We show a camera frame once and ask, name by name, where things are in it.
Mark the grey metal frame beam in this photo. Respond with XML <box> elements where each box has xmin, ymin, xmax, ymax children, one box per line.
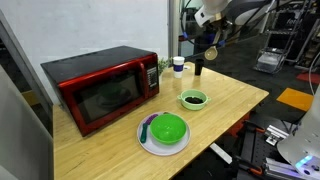
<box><xmin>0</xmin><ymin>9</ymin><xmax>55</xmax><ymax>141</ymax></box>

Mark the red and black microwave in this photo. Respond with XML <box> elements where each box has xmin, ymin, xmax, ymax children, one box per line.
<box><xmin>40</xmin><ymin>45</ymin><xmax>161</xmax><ymax>138</ymax></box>

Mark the small green plant white pot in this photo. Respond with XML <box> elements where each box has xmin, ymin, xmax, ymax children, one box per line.
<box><xmin>156</xmin><ymin>56</ymin><xmax>171</xmax><ymax>78</ymax></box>

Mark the silver metal bracket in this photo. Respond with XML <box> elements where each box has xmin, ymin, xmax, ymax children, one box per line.
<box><xmin>264</xmin><ymin>124</ymin><xmax>291</xmax><ymax>147</ymax></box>

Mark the purple toy utensil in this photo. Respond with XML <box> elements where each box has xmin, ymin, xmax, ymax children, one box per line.
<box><xmin>142</xmin><ymin>113</ymin><xmax>160</xmax><ymax>127</ymax></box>

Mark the teal toy utensil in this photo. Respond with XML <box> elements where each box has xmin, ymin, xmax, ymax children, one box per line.
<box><xmin>139</xmin><ymin>123</ymin><xmax>151</xmax><ymax>145</ymax></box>

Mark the black plastic cup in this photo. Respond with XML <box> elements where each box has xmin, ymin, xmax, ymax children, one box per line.
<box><xmin>194</xmin><ymin>58</ymin><xmax>205</xmax><ymax>77</ymax></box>

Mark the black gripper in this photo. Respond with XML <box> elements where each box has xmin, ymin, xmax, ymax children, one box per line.
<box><xmin>203</xmin><ymin>19</ymin><xmax>232</xmax><ymax>46</ymax></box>

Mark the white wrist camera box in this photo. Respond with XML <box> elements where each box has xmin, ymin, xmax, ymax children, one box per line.
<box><xmin>194</xmin><ymin>4</ymin><xmax>215</xmax><ymax>28</ymax></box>

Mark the black optical breadboard base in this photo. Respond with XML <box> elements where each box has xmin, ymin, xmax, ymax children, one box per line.
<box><xmin>232</xmin><ymin>114</ymin><xmax>320</xmax><ymax>180</ymax></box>

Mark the black wire shelf rack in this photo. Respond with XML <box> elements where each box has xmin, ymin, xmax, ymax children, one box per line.
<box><xmin>252</xmin><ymin>0</ymin><xmax>320</xmax><ymax>75</ymax></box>

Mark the bright dark green bowl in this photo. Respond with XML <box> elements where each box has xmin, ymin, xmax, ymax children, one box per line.
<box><xmin>148</xmin><ymin>113</ymin><xmax>188</xmax><ymax>146</ymax></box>

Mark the light-green bowl with handles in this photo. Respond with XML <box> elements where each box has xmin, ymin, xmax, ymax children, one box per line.
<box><xmin>176</xmin><ymin>88</ymin><xmax>212</xmax><ymax>112</ymax></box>

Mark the white paper cup blue band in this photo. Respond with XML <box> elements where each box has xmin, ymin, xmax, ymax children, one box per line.
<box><xmin>171</xmin><ymin>55</ymin><xmax>186</xmax><ymax>80</ymax></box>

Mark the pale lavender round plate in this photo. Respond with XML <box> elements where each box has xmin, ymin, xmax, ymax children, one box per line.
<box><xmin>136</xmin><ymin>111</ymin><xmax>192</xmax><ymax>157</ymax></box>

